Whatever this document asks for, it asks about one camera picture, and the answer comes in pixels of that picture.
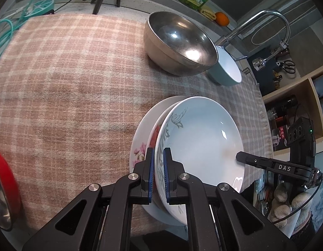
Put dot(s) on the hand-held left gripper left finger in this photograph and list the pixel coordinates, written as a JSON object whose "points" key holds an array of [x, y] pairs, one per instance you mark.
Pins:
{"points": [[151, 172]]}

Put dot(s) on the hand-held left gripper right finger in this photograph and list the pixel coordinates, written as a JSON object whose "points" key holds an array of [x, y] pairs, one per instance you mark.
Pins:
{"points": [[166, 175]]}

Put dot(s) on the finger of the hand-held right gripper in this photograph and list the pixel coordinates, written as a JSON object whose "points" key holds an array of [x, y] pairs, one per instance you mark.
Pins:
{"points": [[253, 160]]}

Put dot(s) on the large pink floral plate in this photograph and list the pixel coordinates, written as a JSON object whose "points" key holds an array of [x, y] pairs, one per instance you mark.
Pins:
{"points": [[140, 141]]}

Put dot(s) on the deep rose print plate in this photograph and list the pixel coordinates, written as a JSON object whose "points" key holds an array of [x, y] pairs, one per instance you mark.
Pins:
{"points": [[154, 136]]}

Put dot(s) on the white leaf print plate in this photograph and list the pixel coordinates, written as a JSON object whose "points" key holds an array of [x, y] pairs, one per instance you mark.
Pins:
{"points": [[203, 141]]}

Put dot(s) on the light blue ceramic bowl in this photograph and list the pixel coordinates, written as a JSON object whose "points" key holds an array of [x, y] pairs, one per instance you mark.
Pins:
{"points": [[229, 68]]}

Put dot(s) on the person's right hand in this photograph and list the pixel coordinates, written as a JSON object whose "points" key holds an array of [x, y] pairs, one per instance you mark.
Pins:
{"points": [[281, 196]]}

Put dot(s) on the dark bottle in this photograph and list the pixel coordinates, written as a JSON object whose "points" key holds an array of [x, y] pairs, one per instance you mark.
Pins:
{"points": [[286, 103]]}

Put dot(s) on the wooden shelf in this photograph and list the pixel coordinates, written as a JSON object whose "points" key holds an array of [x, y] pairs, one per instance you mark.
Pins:
{"points": [[286, 89]]}

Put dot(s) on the black scissors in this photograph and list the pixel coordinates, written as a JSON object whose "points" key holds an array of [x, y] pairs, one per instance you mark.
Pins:
{"points": [[288, 66]]}

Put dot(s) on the flexible faucet sprayer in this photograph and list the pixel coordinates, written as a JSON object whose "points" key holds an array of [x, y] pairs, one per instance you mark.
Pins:
{"points": [[259, 63]]}

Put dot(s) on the plaid table cloth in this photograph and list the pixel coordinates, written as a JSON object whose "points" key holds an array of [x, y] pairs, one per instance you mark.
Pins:
{"points": [[72, 83]]}

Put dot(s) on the chrome kitchen faucet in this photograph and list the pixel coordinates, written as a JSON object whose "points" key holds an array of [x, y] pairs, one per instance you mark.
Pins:
{"points": [[255, 18]]}

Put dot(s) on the large steel bowl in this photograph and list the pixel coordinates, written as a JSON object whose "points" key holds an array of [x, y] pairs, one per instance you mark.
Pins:
{"points": [[177, 36]]}

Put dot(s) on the orange fruit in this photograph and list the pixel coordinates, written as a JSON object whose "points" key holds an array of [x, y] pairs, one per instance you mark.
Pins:
{"points": [[222, 19]]}

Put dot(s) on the red steel-lined bowl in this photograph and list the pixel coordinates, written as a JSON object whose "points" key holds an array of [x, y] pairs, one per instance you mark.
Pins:
{"points": [[7, 172]]}

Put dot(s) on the yellow sponge cloth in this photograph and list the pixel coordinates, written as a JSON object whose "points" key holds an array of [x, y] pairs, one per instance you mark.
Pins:
{"points": [[207, 13]]}

